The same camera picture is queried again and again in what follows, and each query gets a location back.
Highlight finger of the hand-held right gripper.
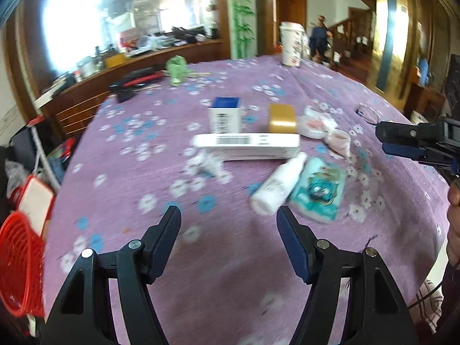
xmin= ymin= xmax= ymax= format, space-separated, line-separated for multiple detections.
xmin=375 ymin=121 xmax=444 ymax=146
xmin=382 ymin=142 xmax=454 ymax=174

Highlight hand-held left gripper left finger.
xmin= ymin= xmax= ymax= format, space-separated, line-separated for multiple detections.
xmin=41 ymin=205 xmax=182 ymax=345

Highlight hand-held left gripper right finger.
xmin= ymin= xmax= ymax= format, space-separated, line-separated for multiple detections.
xmin=276 ymin=205 xmax=419 ymax=345

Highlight teal tissue pack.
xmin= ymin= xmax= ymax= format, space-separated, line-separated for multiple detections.
xmin=288 ymin=156 xmax=347 ymax=224

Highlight long white medicine box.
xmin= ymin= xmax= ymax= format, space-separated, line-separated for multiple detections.
xmin=193 ymin=132 xmax=301 ymax=161

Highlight gold tin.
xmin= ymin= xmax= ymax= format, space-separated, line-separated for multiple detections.
xmin=268 ymin=103 xmax=297 ymax=134

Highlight blue and white small box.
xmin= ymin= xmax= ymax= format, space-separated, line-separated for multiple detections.
xmin=209 ymin=96 xmax=242 ymax=134

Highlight red plastic basket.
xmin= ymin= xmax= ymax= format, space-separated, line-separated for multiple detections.
xmin=0 ymin=211 xmax=47 ymax=317

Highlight person's right hand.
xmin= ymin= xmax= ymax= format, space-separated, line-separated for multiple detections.
xmin=446 ymin=179 xmax=460 ymax=259

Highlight purple floral tablecloth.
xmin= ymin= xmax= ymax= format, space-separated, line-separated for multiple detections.
xmin=43 ymin=55 xmax=450 ymax=345

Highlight white plastic bottle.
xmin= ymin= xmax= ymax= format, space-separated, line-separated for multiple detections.
xmin=250 ymin=152 xmax=308 ymax=217

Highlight white and pink wrapper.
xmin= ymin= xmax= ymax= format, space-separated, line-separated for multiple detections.
xmin=298 ymin=105 xmax=338 ymax=139
xmin=324 ymin=129 xmax=352 ymax=158

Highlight wooden stair railing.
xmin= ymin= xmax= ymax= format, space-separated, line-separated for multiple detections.
xmin=329 ymin=7 xmax=374 ymax=69

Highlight white red-rimmed lid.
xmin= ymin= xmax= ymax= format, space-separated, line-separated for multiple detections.
xmin=17 ymin=175 xmax=57 ymax=236

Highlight red and blue printed bag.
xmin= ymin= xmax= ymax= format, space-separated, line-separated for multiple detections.
xmin=47 ymin=138 xmax=78 ymax=163

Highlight white paper cup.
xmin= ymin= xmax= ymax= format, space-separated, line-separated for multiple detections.
xmin=279 ymin=22 xmax=303 ymax=67

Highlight plaid clothing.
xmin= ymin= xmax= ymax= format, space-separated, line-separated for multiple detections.
xmin=410 ymin=278 xmax=446 ymax=335

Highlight white patterned pole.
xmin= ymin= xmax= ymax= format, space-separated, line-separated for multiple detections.
xmin=30 ymin=120 xmax=62 ymax=189

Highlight wooden counter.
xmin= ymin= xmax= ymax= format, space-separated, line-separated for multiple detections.
xmin=34 ymin=38 xmax=223 ymax=141

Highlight black and red tools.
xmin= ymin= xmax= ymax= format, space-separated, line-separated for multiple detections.
xmin=110 ymin=65 xmax=165 ymax=92

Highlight clear plastic bag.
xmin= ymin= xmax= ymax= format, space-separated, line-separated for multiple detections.
xmin=4 ymin=160 xmax=31 ymax=202

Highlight green cloth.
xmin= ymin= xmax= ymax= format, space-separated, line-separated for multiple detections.
xmin=165 ymin=55 xmax=189 ymax=87

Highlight wooden door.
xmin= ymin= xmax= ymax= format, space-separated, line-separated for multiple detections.
xmin=274 ymin=0 xmax=309 ymax=53

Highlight dark bag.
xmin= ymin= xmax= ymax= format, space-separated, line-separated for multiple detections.
xmin=9 ymin=117 xmax=40 ymax=150

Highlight black sofa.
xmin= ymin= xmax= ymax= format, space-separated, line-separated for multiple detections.
xmin=0 ymin=144 xmax=15 ymax=223

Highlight yellow box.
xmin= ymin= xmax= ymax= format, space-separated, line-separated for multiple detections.
xmin=103 ymin=53 xmax=127 ymax=69

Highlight white flat board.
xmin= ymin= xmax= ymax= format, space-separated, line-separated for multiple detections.
xmin=36 ymin=86 xmax=60 ymax=107

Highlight red gift box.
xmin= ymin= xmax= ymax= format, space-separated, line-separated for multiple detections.
xmin=120 ymin=29 xmax=139 ymax=53

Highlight thin black wire loop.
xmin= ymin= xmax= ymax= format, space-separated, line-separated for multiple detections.
xmin=356 ymin=103 xmax=381 ymax=122

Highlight bamboo wall decal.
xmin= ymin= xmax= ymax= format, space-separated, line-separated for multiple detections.
xmin=226 ymin=0 xmax=256 ymax=58

